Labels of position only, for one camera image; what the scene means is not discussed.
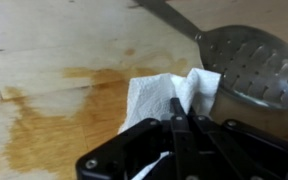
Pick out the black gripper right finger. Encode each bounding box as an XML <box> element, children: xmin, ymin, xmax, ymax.
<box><xmin>185</xmin><ymin>106</ymin><xmax>288</xmax><ymax>180</ymax></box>

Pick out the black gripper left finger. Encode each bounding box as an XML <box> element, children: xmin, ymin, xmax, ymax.
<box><xmin>75</xmin><ymin>97</ymin><xmax>200</xmax><ymax>180</ymax></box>

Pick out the white paper tissue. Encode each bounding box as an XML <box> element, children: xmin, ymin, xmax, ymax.
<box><xmin>118</xmin><ymin>67</ymin><xmax>222</xmax><ymax>180</ymax></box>

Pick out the brown liquid spill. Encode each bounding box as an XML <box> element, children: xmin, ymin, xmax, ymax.
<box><xmin>2</xmin><ymin>49</ymin><xmax>190</xmax><ymax>180</ymax></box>

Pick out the slotted metal spoon black handle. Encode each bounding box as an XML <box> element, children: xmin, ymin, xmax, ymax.
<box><xmin>132</xmin><ymin>0</ymin><xmax>288</xmax><ymax>111</ymax></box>

